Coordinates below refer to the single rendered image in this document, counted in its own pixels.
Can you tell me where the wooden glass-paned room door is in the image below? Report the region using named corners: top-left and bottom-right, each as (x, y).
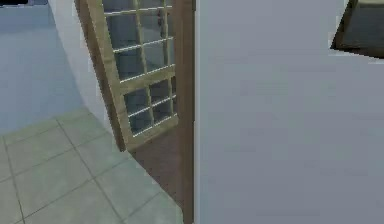
top-left (74, 0), bottom-right (196, 154)

